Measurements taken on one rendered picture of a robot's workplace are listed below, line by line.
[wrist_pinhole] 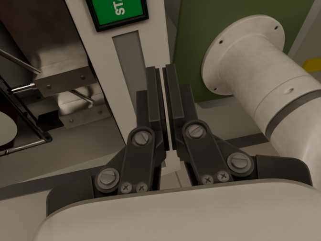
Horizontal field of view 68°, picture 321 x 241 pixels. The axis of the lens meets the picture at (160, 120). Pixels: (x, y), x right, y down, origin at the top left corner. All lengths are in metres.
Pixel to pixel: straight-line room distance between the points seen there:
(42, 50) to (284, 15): 0.45
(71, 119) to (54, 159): 0.26
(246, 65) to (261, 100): 0.08
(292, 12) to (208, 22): 0.18
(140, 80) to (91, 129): 0.29
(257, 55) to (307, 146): 0.18
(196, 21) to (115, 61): 0.21
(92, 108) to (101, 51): 0.15
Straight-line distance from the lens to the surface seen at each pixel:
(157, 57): 0.30
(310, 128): 0.39
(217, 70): 0.53
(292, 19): 0.59
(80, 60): 0.37
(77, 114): 0.42
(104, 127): 0.59
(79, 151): 0.65
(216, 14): 0.47
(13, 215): 2.32
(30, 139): 0.48
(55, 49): 0.38
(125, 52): 0.29
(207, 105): 0.64
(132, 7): 0.26
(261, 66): 0.45
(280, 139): 0.41
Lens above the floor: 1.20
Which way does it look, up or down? 38 degrees down
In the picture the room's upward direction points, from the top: 159 degrees clockwise
